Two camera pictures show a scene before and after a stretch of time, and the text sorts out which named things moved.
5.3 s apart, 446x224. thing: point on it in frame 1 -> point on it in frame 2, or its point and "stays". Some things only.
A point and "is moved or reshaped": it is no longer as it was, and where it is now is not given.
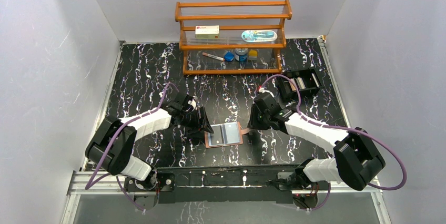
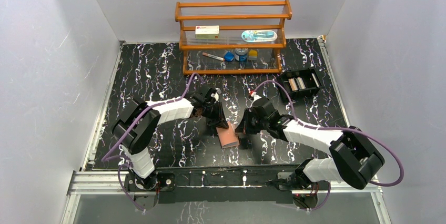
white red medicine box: (207, 32) stays
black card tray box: (307, 80) stays
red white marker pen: (213, 56) stays
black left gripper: (196, 120) -> (216, 113)
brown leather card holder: (226, 134) is moved or reshaped
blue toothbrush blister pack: (259, 36) stays
